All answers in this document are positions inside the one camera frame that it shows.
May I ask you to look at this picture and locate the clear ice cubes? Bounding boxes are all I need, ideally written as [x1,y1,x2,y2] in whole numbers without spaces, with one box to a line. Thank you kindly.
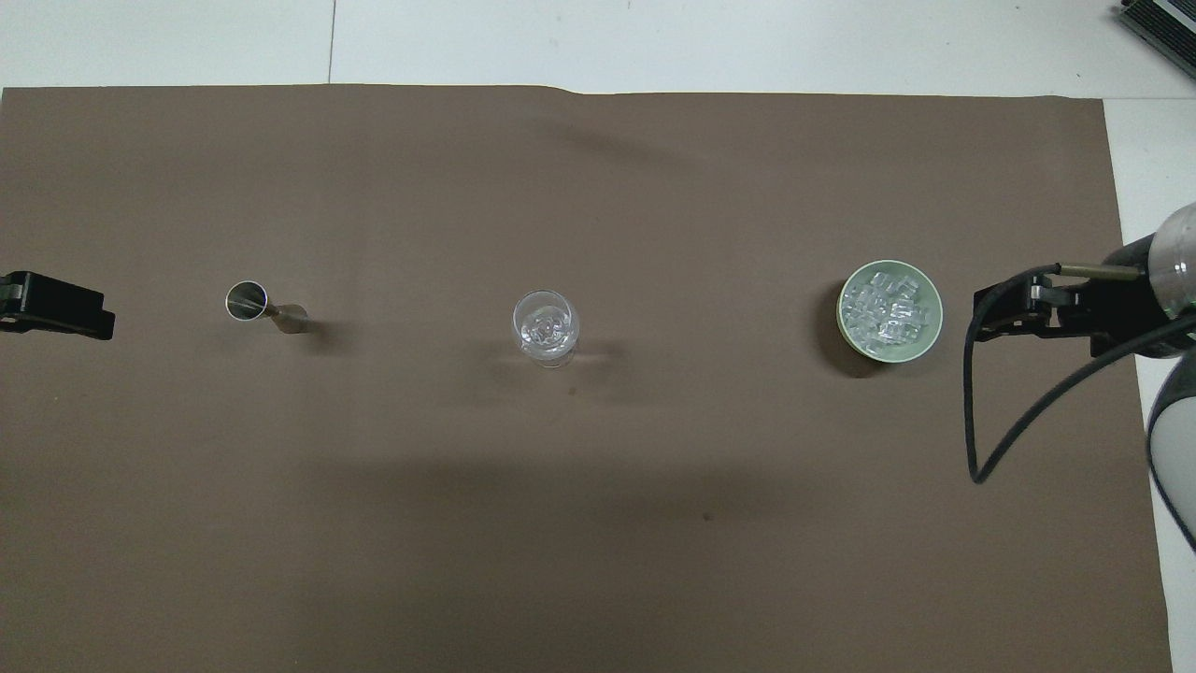
[843,270,932,353]

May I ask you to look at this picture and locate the steel double jigger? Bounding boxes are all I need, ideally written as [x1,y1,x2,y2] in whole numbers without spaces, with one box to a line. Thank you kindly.
[224,279,310,336]

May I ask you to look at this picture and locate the grey ribbed metal device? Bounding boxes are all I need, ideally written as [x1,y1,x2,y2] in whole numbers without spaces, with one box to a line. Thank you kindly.
[1118,0,1196,53]

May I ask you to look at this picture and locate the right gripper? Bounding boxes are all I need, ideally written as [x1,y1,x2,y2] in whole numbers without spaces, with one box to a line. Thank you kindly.
[1068,236,1182,362]

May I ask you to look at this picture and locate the black cable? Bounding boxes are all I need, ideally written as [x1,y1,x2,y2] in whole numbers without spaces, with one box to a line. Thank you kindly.
[964,262,1196,485]

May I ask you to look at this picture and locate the clear wine glass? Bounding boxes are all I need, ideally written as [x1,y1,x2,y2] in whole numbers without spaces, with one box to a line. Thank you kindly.
[511,289,581,369]

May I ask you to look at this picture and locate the pale green bowl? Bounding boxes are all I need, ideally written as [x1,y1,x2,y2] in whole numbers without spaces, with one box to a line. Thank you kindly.
[835,259,944,365]

